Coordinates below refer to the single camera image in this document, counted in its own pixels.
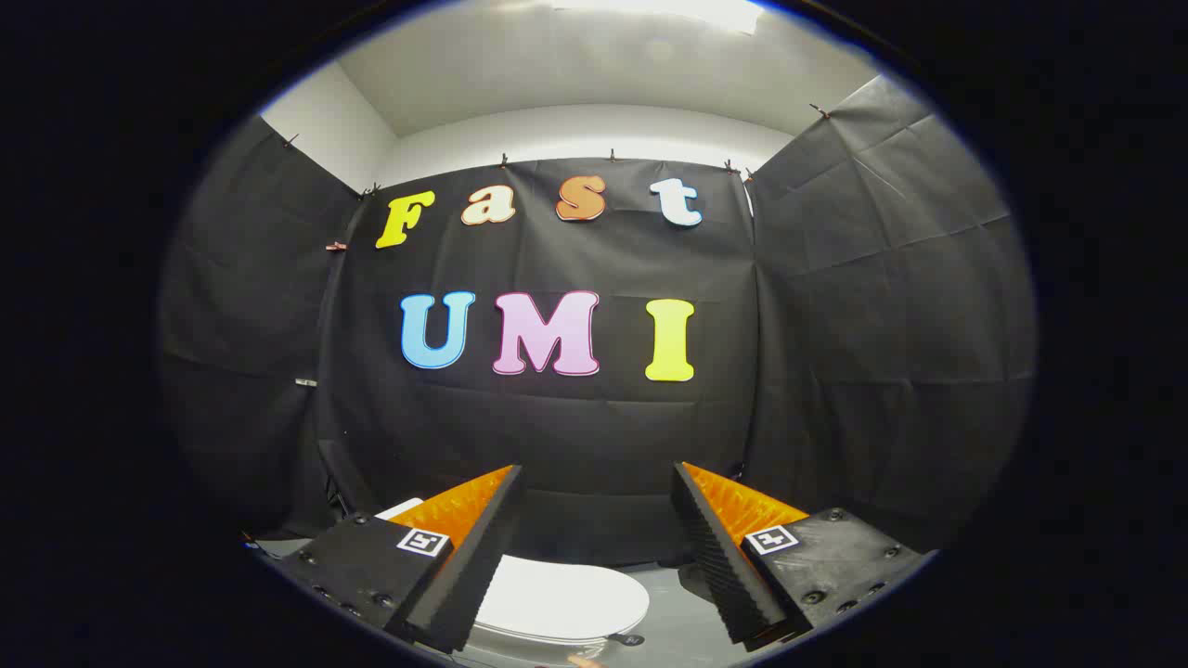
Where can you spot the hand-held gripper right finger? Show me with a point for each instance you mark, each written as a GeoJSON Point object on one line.
{"type": "Point", "coordinates": [719, 566]}

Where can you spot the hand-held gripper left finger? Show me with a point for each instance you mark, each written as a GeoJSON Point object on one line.
{"type": "Point", "coordinates": [483, 557]}

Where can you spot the white toilet lid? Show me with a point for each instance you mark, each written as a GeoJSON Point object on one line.
{"type": "Point", "coordinates": [566, 598]}

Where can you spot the white toilet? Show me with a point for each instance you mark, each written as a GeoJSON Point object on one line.
{"type": "Point", "coordinates": [399, 508]}

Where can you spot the black backdrop cloth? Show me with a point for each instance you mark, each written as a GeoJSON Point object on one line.
{"type": "Point", "coordinates": [575, 427]}

